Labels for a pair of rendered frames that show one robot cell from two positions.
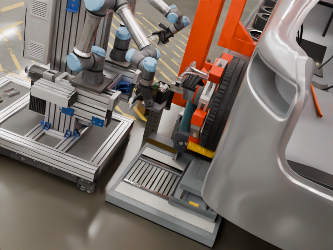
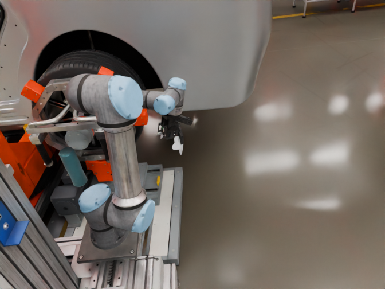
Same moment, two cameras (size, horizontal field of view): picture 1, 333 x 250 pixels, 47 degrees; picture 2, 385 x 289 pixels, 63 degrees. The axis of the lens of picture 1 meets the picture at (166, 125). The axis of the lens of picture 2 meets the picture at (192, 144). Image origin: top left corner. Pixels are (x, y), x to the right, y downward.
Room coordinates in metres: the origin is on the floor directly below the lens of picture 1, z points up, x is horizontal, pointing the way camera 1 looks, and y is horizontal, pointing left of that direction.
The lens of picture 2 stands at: (2.01, 1.37, 1.83)
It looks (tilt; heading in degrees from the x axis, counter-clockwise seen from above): 39 degrees down; 265
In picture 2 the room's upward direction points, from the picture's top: 8 degrees counter-clockwise
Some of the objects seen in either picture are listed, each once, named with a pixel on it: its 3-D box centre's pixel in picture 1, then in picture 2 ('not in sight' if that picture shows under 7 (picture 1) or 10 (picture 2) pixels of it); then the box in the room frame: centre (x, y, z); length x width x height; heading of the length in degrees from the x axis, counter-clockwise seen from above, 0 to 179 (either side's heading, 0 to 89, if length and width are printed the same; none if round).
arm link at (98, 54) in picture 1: (94, 57); (99, 205); (2.30, 0.57, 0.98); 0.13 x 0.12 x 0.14; 151
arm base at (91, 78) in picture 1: (93, 73); (106, 225); (2.30, 0.56, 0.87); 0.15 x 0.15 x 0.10
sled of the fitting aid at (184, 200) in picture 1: (200, 189); (128, 186); (2.38, -0.39, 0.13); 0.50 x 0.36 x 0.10; 169
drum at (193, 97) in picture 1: (199, 95); (82, 129); (2.48, -0.16, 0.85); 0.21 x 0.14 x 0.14; 79
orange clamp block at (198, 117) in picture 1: (198, 117); (138, 117); (2.15, -0.18, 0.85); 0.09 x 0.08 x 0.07; 169
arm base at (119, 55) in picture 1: (120, 51); not in sight; (2.79, 0.50, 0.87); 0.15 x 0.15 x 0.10
